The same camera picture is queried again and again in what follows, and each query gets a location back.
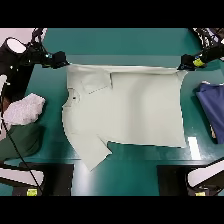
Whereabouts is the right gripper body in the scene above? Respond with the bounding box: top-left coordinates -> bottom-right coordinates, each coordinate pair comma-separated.
177,53 -> 198,71

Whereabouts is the blue garment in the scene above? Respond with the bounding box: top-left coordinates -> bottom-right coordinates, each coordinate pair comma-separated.
195,81 -> 224,145

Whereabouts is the white fluffy garment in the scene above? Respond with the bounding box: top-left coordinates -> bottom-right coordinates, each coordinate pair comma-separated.
2,93 -> 47,127

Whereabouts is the dark green garment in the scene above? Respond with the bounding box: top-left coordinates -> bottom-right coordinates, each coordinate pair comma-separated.
0,123 -> 45,162

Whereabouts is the white shirt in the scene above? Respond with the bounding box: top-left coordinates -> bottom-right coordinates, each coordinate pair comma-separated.
61,63 -> 189,172

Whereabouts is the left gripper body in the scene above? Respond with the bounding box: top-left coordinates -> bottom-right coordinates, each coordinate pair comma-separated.
49,50 -> 70,70

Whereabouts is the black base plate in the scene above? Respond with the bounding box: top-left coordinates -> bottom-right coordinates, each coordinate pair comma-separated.
19,162 -> 75,196
156,164 -> 201,196

